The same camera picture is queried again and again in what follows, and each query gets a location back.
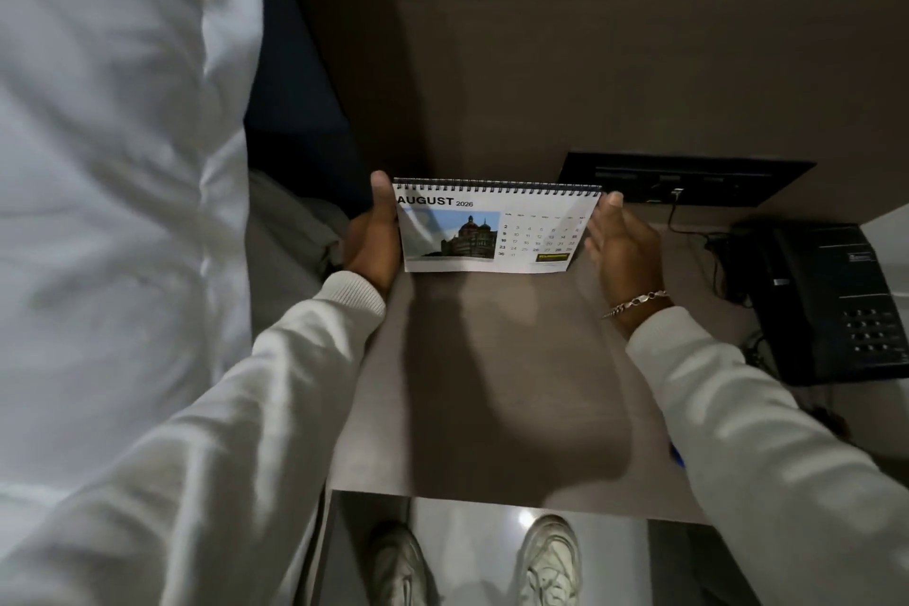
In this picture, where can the white pillow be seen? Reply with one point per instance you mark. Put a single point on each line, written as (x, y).
(106, 201)

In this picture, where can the person's right white shoe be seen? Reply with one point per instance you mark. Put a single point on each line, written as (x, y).
(548, 559)

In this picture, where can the person's left thumb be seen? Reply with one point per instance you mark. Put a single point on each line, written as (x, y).
(383, 197)

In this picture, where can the person's white shoe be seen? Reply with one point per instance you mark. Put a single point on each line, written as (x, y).
(398, 566)
(548, 559)

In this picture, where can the person's right forearm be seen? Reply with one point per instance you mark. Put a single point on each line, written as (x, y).
(774, 463)

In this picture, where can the person's left hand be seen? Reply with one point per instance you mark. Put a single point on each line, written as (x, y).
(373, 245)

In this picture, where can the person's left white shoe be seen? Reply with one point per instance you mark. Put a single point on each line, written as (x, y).
(398, 566)

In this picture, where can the black wall socket panel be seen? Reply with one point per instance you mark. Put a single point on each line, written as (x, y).
(682, 179)

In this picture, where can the black desk telephone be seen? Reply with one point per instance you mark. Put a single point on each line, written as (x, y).
(827, 304)

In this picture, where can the person's left forearm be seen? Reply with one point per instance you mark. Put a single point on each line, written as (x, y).
(184, 456)

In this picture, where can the person's right hand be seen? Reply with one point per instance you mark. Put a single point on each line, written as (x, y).
(625, 254)

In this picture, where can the blue pen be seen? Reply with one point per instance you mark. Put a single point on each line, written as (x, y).
(675, 454)

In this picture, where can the white spiral desk calendar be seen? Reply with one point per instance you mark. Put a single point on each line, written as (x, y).
(493, 229)

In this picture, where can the person's right thumb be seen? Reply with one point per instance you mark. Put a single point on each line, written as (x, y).
(612, 211)

